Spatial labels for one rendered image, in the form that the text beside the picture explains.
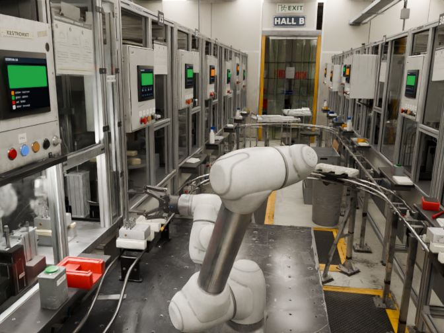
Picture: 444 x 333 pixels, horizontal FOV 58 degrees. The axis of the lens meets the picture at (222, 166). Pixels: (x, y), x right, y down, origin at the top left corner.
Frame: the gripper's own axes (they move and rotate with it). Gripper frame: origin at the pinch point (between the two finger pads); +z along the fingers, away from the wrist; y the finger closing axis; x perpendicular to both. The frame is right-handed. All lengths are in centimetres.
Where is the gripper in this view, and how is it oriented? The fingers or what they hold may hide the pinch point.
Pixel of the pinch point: (134, 201)
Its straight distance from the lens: 177.9
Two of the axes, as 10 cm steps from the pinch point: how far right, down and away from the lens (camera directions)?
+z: -9.9, -0.5, 1.5
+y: 0.1, -9.7, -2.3
